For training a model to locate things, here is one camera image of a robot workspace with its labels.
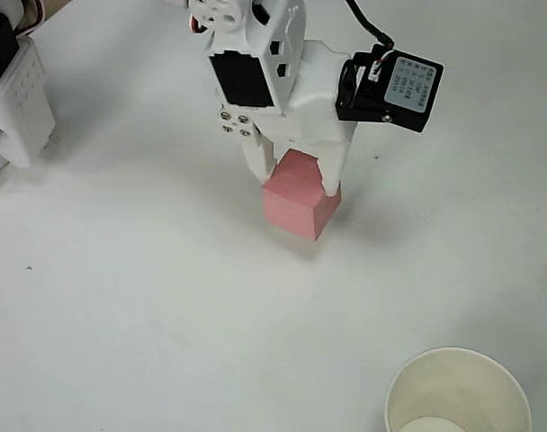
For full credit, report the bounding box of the pink foam block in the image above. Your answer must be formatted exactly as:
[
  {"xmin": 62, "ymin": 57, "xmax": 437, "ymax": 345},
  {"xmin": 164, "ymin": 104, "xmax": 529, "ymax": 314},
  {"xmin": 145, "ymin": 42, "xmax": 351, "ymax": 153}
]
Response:
[{"xmin": 261, "ymin": 150, "xmax": 343, "ymax": 241}]

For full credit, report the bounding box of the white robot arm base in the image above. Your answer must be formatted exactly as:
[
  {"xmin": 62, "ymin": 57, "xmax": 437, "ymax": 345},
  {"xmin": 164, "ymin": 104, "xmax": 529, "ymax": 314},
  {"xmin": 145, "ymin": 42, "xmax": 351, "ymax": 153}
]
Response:
[{"xmin": 0, "ymin": 0, "xmax": 58, "ymax": 203}]

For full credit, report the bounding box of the white paper cup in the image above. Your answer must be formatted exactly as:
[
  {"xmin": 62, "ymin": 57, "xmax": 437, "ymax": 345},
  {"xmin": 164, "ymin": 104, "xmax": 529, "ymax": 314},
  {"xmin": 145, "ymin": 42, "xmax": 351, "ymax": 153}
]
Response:
[{"xmin": 384, "ymin": 346, "xmax": 533, "ymax": 432}]

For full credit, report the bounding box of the black camera cable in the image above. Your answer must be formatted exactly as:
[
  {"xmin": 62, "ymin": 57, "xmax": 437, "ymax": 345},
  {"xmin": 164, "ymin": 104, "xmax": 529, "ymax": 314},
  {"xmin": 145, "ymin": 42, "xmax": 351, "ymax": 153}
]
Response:
[{"xmin": 344, "ymin": 0, "xmax": 397, "ymax": 51}]

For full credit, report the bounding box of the black camera module with label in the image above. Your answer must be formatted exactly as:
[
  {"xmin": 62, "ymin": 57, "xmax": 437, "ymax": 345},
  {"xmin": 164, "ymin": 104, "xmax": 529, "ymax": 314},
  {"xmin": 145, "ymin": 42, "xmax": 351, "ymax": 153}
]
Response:
[{"xmin": 334, "ymin": 42, "xmax": 444, "ymax": 135}]

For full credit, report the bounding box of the red and black servo wire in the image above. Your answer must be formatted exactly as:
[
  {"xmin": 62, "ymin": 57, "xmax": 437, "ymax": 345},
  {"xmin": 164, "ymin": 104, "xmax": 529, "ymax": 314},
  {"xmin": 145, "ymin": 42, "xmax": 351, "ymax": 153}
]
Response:
[{"xmin": 187, "ymin": 12, "xmax": 210, "ymax": 35}]

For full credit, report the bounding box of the red and white base wire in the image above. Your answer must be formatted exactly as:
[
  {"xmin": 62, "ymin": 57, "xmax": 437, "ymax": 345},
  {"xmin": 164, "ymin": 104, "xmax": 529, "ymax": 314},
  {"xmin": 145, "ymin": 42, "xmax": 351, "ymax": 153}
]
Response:
[{"xmin": 12, "ymin": 0, "xmax": 48, "ymax": 36}]

